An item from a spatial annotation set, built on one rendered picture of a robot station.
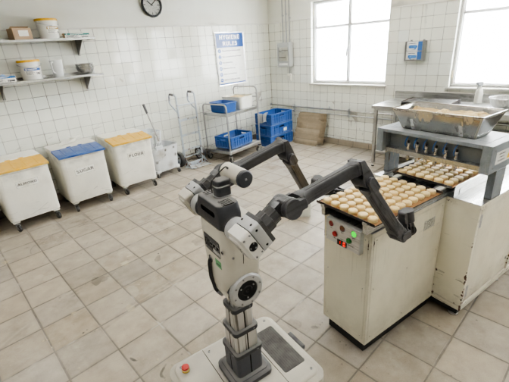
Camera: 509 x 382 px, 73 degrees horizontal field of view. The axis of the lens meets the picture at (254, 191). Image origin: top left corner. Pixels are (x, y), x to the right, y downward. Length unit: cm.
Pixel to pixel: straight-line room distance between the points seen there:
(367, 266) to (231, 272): 83
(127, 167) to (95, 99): 106
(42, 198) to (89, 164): 65
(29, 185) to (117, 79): 190
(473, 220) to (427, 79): 353
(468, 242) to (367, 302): 73
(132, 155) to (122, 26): 179
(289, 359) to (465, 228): 127
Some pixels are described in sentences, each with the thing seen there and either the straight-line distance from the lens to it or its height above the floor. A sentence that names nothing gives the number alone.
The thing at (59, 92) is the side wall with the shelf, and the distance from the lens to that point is 518.
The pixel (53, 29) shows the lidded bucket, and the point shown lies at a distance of 494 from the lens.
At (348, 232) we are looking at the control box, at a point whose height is 81.
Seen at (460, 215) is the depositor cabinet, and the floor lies 74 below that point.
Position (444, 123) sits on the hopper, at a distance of 234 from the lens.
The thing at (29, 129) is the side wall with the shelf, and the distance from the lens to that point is 513.
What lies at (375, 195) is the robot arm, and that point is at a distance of 153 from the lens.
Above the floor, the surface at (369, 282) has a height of 54.
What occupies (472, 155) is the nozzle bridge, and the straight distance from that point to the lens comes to 235.
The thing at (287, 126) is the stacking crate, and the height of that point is 32.
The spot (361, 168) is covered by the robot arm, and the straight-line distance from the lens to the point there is 143.
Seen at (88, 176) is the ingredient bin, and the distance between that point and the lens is 471.
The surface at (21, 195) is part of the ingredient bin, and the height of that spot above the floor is 41.
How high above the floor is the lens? 175
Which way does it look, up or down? 23 degrees down
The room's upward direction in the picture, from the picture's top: 4 degrees counter-clockwise
